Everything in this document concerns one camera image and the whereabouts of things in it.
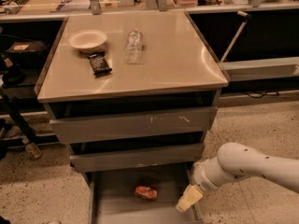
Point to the grey middle drawer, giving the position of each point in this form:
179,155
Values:
136,158

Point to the black bag with label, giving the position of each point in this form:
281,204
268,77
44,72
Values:
29,54

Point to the grey drawer cabinet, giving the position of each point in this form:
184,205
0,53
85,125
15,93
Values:
132,96

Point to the white stick with black handle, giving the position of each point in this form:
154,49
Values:
245,18

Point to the black snack bar packet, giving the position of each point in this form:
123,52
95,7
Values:
99,64

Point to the grey top drawer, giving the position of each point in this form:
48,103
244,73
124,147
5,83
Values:
131,125

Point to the red coke can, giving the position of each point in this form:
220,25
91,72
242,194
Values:
147,193

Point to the white paper bowl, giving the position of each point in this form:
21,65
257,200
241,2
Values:
87,41

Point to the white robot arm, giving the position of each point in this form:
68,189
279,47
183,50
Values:
235,162

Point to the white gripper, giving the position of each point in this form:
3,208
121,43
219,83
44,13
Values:
202,178

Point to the clear plastic water bottle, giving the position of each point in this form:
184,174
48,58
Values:
134,45

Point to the grey open bottom drawer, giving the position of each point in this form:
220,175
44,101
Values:
114,200

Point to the black stand leg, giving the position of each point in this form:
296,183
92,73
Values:
18,118

